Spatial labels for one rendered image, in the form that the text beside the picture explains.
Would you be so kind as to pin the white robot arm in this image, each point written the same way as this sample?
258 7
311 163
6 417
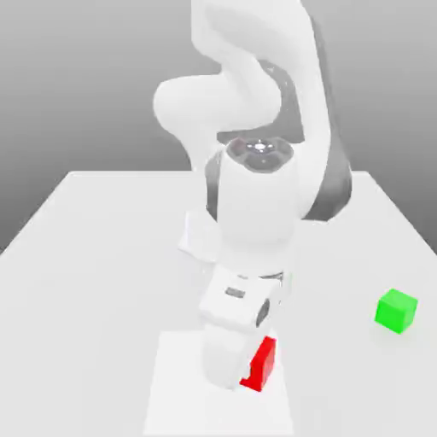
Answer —
256 211

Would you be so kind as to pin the small green cube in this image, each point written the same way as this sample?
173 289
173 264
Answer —
396 312

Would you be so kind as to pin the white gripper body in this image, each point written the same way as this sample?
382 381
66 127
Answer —
223 358

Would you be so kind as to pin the small red cube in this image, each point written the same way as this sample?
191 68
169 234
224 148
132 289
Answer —
265 362

